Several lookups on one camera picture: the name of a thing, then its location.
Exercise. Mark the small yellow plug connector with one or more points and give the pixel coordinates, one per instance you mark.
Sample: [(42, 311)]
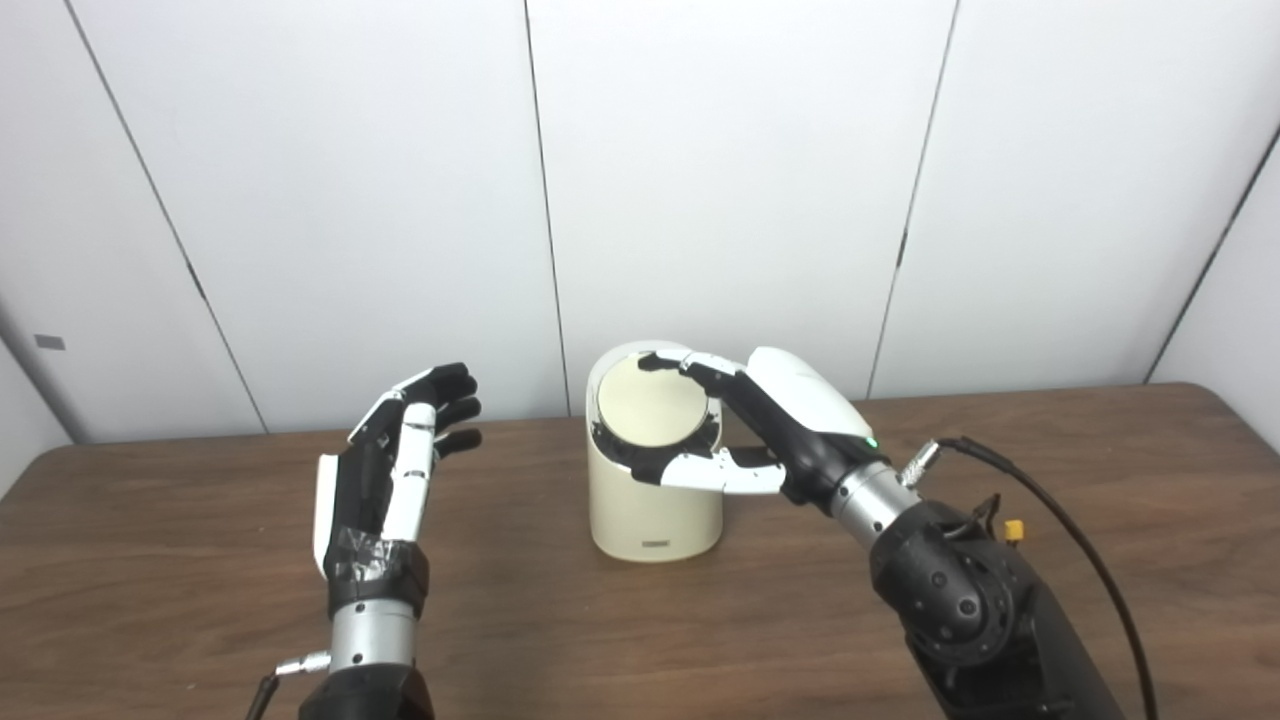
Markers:
[(1015, 530)]

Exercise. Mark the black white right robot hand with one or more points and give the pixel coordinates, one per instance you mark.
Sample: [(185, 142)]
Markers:
[(810, 410)]

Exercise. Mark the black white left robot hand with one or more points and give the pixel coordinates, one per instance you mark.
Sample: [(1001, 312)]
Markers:
[(365, 490)]

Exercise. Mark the round cream bin lid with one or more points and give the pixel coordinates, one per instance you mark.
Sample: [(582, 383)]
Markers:
[(650, 405)]

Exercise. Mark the cream-colored bin body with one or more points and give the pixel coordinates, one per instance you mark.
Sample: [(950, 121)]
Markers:
[(650, 515)]

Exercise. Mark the small grey wall tag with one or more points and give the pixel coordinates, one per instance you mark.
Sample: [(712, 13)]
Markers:
[(49, 342)]

